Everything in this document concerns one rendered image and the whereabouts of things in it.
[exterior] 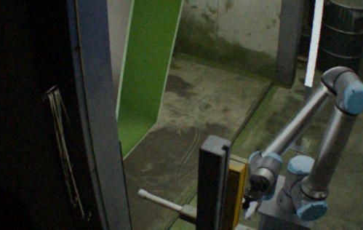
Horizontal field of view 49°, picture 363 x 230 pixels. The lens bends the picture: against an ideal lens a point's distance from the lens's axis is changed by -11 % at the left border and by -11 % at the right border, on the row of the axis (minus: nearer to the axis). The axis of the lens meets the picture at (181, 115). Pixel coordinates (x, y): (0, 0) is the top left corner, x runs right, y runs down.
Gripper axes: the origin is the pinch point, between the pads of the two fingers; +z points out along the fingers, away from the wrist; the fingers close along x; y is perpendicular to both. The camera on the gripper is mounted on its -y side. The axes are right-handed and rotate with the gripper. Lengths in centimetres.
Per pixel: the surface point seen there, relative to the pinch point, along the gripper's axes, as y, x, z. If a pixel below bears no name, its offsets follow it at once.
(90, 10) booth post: -74, 46, 14
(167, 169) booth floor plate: 105, 94, -105
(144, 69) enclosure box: 24, 109, -104
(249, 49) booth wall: 77, 94, -264
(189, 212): -5.2, 14.9, 11.7
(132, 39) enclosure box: 3, 117, -104
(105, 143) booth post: -25, 47, 13
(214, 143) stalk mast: -55, 0, 29
